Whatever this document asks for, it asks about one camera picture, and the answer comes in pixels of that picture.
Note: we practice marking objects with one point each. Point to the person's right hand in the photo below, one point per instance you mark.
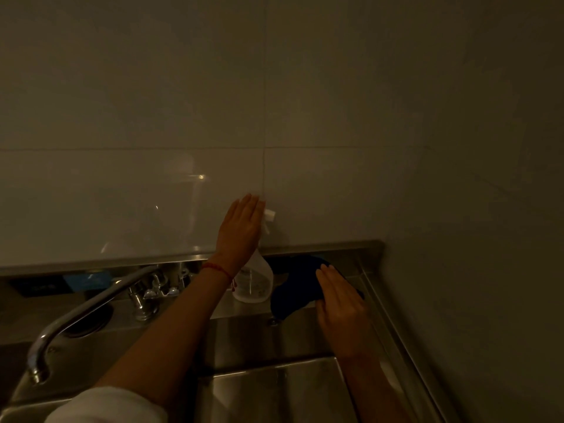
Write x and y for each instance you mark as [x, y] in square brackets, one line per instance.
[343, 317]

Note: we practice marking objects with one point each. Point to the person's left hand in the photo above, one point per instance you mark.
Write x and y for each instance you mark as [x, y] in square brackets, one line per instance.
[240, 233]

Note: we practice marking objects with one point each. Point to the white spray bottle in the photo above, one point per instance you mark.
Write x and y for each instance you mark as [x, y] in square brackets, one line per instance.
[255, 281]

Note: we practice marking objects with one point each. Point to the blue cleaning cloth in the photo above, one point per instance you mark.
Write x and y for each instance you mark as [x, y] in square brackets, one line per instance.
[295, 281]

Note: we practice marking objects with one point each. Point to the stainless steel sink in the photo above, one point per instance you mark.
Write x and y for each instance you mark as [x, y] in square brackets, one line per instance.
[264, 339]

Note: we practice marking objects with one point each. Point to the person's left forearm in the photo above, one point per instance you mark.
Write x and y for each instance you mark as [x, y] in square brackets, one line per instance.
[167, 339]

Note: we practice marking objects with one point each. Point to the round black sink stopper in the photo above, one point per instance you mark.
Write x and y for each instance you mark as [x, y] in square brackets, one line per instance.
[88, 328]

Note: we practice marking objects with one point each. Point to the small chrome tap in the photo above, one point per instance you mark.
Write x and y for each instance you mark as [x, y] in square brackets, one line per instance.
[143, 306]

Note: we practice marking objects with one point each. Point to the blue label plate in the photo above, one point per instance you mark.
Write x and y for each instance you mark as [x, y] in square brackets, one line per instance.
[88, 281]

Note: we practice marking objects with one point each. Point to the chrome long-spout faucet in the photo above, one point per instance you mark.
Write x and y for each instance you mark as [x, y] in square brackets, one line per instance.
[79, 312]

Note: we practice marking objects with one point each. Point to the black label plate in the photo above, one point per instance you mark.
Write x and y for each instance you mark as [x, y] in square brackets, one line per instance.
[37, 287]

